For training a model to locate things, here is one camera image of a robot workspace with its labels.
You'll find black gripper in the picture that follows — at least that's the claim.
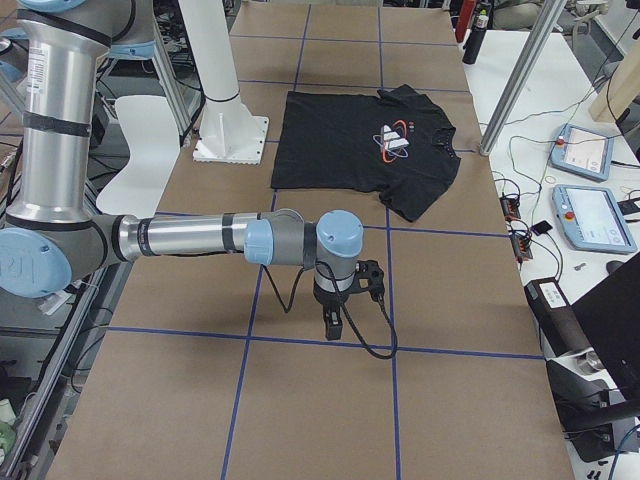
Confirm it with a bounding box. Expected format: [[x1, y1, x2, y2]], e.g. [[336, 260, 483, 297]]
[[313, 269, 355, 341]]

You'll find black graphic t-shirt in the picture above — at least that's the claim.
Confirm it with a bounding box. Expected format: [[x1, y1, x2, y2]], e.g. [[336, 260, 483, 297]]
[[271, 85, 461, 222]]

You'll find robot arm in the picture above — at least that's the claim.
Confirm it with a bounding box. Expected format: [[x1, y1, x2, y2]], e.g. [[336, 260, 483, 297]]
[[1, 1, 364, 340]]

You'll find white plastic chair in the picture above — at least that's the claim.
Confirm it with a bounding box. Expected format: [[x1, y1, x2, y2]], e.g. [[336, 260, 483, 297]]
[[97, 95, 181, 218]]

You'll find black printer device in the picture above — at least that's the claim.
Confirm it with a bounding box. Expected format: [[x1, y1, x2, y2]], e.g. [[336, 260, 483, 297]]
[[524, 256, 639, 462]]

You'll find near blue teach pendant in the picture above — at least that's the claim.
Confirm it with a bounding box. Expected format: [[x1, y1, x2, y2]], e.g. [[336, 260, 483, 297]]
[[551, 184, 637, 255]]

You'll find blue teach pendant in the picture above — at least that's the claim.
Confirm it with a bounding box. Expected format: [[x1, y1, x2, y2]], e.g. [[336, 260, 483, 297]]
[[551, 184, 637, 255], [550, 124, 613, 182]]

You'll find far blue teach pendant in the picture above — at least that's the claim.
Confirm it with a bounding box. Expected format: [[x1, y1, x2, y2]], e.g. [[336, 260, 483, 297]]
[[550, 124, 613, 182]]

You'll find black water bottle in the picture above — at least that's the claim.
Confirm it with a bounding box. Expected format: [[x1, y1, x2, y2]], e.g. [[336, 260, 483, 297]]
[[462, 10, 490, 65]]

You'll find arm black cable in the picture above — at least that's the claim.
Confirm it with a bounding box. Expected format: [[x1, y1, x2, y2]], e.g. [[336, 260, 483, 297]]
[[263, 263, 399, 360]]

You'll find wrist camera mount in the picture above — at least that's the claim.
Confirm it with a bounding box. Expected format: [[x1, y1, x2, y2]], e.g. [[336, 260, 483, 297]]
[[350, 260, 385, 303]]

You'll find white pedestal column base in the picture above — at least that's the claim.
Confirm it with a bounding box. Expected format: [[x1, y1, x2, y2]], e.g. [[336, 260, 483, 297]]
[[179, 0, 269, 165]]

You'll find aluminium frame post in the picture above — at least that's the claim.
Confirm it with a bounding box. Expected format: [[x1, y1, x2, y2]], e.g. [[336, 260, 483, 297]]
[[479, 0, 566, 156]]

